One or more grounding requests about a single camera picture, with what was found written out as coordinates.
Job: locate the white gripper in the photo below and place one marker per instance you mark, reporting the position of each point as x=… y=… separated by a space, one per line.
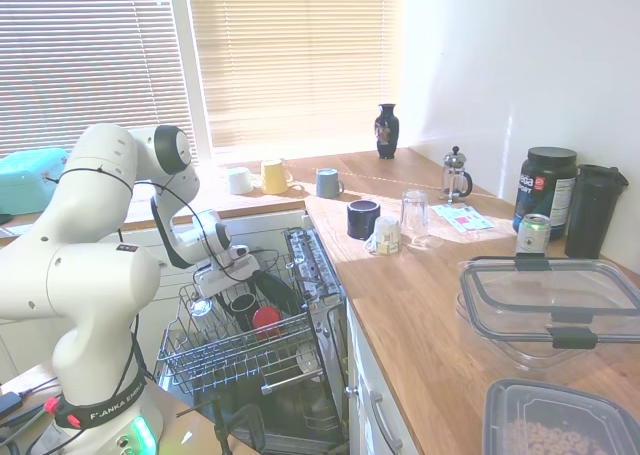
x=225 y=277

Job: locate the navy mug with pale rim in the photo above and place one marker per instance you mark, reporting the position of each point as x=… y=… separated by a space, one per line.
x=245 y=320

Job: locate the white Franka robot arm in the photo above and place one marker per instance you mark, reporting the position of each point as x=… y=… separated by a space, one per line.
x=90 y=185

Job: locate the red mug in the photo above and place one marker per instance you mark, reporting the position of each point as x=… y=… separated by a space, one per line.
x=266 y=321

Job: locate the built-in dishwasher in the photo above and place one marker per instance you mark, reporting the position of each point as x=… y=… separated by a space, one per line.
x=310 y=255

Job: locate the grey-blue ribbed mug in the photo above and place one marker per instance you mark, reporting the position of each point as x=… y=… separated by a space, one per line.
x=327 y=184

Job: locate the navy mug with white print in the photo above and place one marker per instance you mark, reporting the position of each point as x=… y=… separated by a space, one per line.
x=362 y=220

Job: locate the clear glass with label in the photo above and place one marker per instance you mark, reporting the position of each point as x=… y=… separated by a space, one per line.
x=201 y=307

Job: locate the black plate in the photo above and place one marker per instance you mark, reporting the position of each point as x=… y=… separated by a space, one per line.
x=280 y=292

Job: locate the white cabinet below window counter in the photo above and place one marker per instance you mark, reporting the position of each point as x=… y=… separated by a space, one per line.
x=265 y=230

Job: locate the white ribbed cup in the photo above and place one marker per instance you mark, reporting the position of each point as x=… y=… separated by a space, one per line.
x=240 y=181

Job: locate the yellow ribbed cup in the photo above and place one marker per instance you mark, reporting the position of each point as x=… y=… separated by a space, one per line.
x=274 y=177

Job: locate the round metal cabinet knob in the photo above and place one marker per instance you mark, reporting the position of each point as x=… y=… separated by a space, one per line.
x=351 y=391

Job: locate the white cabinet with drawer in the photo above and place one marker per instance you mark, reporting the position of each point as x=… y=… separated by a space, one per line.
x=365 y=370

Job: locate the white cup with coloured print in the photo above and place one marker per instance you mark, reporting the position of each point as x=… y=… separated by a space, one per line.
x=386 y=232

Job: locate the clear glass tumbler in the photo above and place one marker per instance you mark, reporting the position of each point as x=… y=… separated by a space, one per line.
x=415 y=215

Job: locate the dark blue painted vase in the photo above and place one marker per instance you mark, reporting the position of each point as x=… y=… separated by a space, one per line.
x=387 y=135

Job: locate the teal plastic box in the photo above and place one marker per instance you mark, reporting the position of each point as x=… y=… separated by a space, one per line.
x=30 y=182

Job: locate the printed paper leaflet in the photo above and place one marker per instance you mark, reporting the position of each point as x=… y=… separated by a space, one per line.
x=462 y=219

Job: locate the small black adapter box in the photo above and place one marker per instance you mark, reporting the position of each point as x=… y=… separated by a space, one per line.
x=10 y=402

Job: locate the white venetian window blind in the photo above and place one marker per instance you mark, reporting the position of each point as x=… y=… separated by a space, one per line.
x=85 y=60
x=300 y=60

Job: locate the glass french press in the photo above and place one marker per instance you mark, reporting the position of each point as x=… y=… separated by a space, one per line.
x=454 y=177

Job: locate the clear container with clip lid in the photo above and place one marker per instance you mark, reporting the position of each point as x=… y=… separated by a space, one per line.
x=550 y=290
x=525 y=355

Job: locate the white and green drink can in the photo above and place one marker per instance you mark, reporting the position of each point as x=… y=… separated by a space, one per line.
x=532 y=237

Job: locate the grey container with cereal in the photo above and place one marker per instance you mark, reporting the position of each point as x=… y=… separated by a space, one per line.
x=525 y=400

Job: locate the black protein powder tub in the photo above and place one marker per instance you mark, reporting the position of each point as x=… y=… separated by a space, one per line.
x=545 y=185

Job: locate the black shaker bottle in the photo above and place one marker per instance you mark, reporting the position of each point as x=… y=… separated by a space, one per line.
x=592 y=210

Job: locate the small wrist camera box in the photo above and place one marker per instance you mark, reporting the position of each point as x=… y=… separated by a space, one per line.
x=237 y=254

